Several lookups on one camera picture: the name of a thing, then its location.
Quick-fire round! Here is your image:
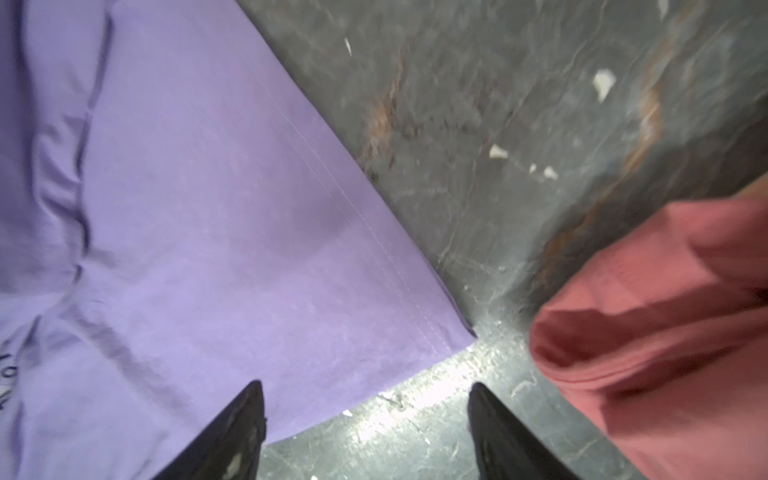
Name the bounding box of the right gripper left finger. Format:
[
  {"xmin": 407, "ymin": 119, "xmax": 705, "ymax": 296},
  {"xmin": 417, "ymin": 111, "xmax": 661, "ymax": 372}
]
[{"xmin": 155, "ymin": 380, "xmax": 266, "ymax": 480}]

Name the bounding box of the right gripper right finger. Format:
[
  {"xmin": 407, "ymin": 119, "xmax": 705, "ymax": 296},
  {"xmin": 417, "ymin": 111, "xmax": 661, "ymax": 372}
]
[{"xmin": 467, "ymin": 382, "xmax": 578, "ymax": 480}]

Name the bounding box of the purple SHINE t-shirt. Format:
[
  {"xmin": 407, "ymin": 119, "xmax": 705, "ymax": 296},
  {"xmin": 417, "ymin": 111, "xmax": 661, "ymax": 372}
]
[{"xmin": 1, "ymin": 1, "xmax": 474, "ymax": 479}]

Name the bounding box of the folded pink t-shirt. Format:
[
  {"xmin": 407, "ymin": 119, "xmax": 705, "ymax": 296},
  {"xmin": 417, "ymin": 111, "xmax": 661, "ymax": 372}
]
[{"xmin": 530, "ymin": 197, "xmax": 767, "ymax": 479}]

